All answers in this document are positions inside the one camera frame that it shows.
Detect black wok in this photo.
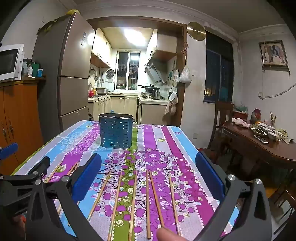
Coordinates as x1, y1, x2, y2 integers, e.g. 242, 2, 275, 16
137, 84, 160, 92

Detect beige lower kitchen cabinets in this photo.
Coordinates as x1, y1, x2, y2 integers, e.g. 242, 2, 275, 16
88, 95, 170, 124

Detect hanging bags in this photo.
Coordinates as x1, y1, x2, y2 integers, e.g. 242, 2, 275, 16
165, 88, 178, 115

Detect barred kitchen window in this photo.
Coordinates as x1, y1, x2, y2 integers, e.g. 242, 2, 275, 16
117, 51, 140, 90

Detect yellow-green cloth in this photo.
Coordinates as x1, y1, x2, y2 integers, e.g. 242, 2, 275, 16
37, 9, 80, 34

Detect wooden chair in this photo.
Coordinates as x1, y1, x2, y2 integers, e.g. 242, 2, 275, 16
266, 181, 296, 232
208, 101, 234, 151

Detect dark window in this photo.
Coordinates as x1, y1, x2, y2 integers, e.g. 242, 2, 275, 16
203, 31, 234, 103

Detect white microwave oven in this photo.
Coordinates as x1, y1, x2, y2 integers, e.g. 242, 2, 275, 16
0, 44, 25, 81

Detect floral striped tablecloth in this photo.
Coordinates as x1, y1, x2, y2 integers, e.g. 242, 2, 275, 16
11, 120, 241, 241

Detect person's right hand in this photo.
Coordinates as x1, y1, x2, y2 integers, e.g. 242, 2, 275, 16
157, 227, 185, 241

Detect dark wooden dining table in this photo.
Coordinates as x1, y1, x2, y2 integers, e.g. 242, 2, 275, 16
223, 120, 296, 181

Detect gold wall clock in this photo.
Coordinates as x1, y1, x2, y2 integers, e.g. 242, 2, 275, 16
187, 22, 206, 41

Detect wall cable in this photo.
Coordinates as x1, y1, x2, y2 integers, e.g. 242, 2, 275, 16
258, 83, 296, 100

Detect orange wooden cabinet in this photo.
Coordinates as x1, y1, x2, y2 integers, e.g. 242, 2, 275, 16
0, 77, 47, 176

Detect grey refrigerator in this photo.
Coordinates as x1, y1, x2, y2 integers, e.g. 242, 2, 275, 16
31, 11, 96, 132

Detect bowl of greens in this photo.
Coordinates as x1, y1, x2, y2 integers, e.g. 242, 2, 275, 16
251, 124, 269, 136

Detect ceiling light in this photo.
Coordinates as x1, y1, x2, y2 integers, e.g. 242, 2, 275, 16
125, 29, 145, 43

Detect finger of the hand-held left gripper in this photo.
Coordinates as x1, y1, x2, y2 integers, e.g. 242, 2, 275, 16
0, 156, 51, 186
0, 142, 19, 161

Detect beige upper kitchen cabinets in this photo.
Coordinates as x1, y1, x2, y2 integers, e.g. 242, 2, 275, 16
90, 29, 111, 68

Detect blue perforated utensil holder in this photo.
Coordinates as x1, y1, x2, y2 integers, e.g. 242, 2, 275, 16
99, 113, 134, 149

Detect steel range hood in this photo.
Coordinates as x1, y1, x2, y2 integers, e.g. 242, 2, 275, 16
145, 61, 167, 84

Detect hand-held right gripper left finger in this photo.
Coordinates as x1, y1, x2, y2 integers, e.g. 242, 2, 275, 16
25, 152, 103, 241

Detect beige cabinet above hood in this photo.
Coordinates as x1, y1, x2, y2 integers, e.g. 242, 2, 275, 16
146, 30, 177, 62

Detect white plastic bag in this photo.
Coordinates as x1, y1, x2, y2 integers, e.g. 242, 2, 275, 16
179, 65, 192, 84

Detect framed wall picture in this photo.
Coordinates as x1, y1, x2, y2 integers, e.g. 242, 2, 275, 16
258, 40, 289, 69

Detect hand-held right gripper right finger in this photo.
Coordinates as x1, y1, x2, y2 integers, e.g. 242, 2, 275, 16
192, 152, 272, 241

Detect pink cloth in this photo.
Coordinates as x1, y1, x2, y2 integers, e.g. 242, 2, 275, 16
232, 117, 250, 128

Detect beige kitchen cabinets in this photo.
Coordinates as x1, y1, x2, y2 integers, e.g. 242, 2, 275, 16
90, 29, 111, 68
88, 95, 170, 124

